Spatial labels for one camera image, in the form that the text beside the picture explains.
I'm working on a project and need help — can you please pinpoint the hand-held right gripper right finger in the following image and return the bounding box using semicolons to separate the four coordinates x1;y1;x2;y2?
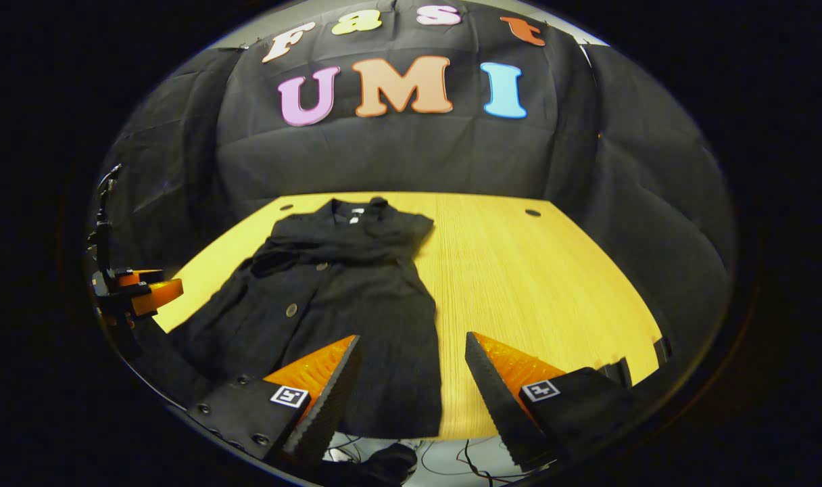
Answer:
465;331;638;472

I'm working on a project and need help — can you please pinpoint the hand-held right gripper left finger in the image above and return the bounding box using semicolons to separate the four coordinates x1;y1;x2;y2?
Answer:
185;335;363;467

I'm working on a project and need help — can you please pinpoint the black button-up jacket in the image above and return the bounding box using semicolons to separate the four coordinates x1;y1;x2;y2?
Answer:
168;196;445;439

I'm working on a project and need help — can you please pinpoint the dark cloth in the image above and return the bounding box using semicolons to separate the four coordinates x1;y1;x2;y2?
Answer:
330;443;418;486

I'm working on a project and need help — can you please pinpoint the black backdrop cloth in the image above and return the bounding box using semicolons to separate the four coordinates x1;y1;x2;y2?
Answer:
90;0;736;379

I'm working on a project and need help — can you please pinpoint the black cable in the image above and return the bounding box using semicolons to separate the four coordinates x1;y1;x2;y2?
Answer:
419;438;520;485

